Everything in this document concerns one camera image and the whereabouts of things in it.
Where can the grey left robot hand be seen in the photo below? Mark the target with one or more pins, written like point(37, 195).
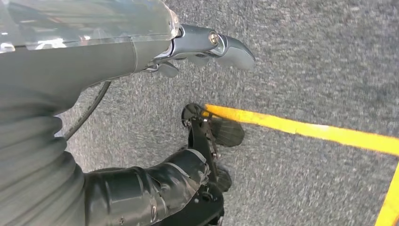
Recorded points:
point(78, 59)

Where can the black robot leg with foot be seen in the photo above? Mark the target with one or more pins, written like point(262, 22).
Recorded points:
point(140, 193)

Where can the yellow floor tape line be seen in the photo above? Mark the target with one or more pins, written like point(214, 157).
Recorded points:
point(311, 129)

